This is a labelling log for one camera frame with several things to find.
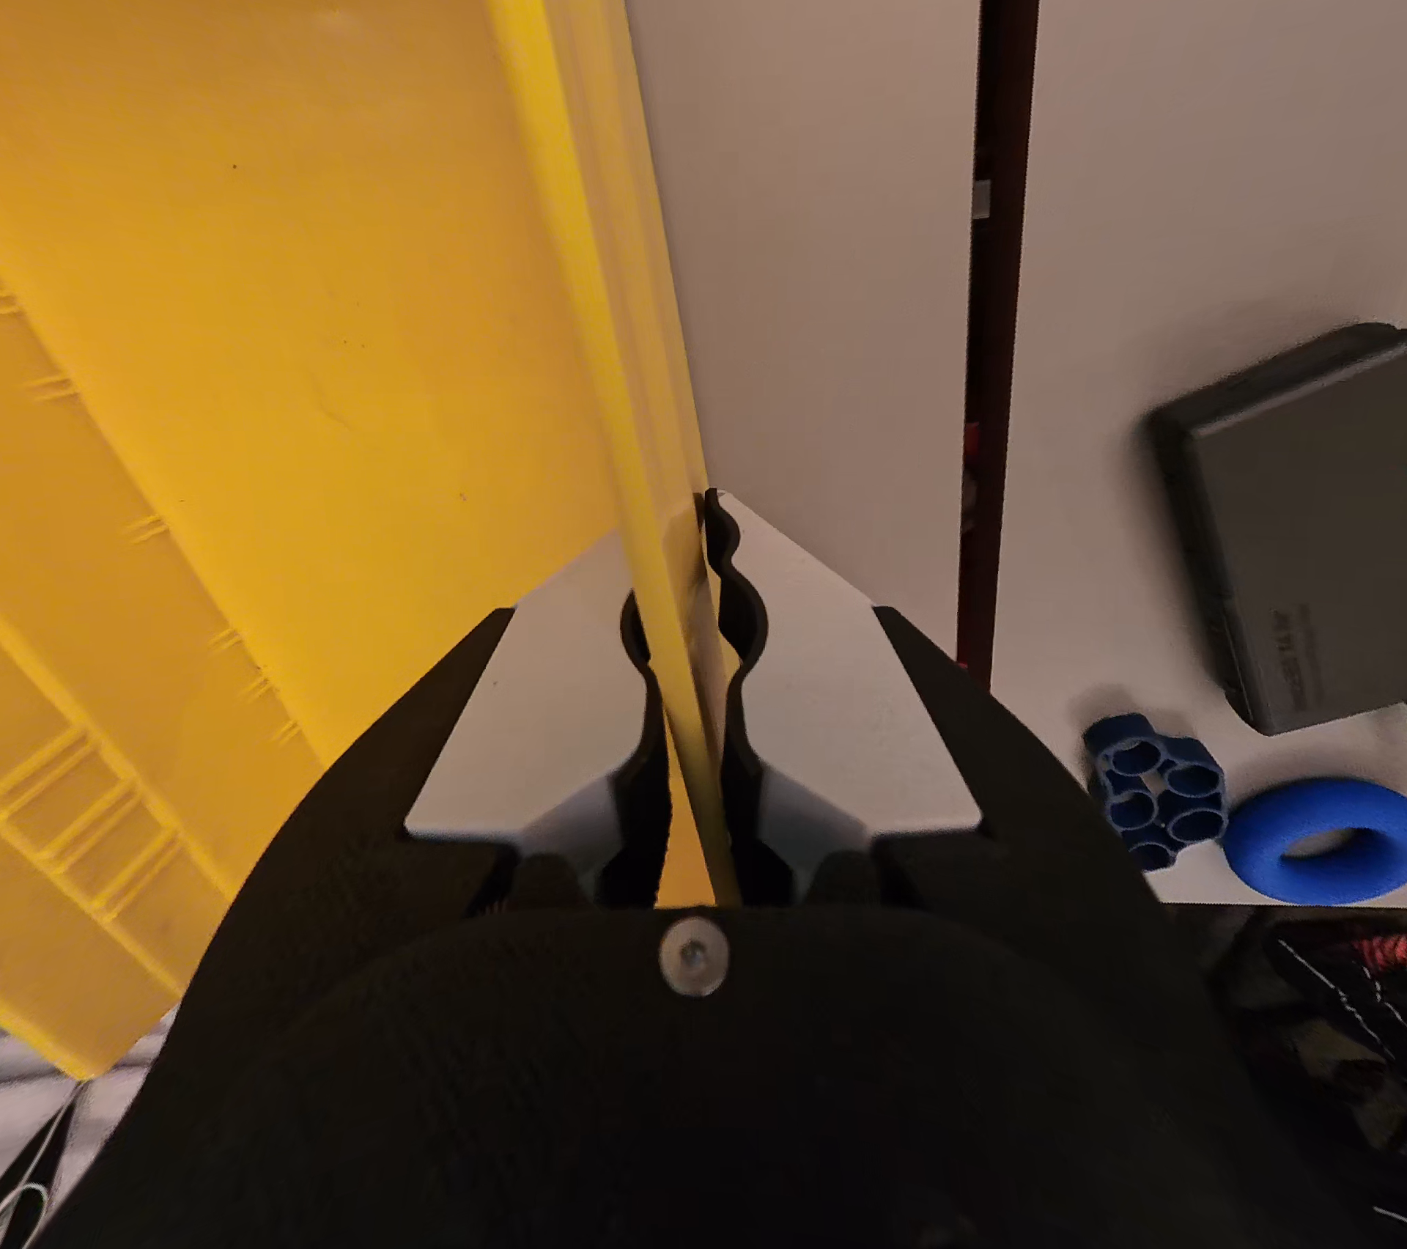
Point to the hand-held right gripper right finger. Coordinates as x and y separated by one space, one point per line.
846 710

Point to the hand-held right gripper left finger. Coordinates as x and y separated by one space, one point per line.
538 699

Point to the yellow plastic bin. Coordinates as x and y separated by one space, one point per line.
274 281

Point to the blue holed plastic part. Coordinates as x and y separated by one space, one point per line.
1153 787

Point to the grey flat case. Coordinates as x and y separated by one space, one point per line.
1307 523

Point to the dark patterned cloth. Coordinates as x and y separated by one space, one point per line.
1329 1007

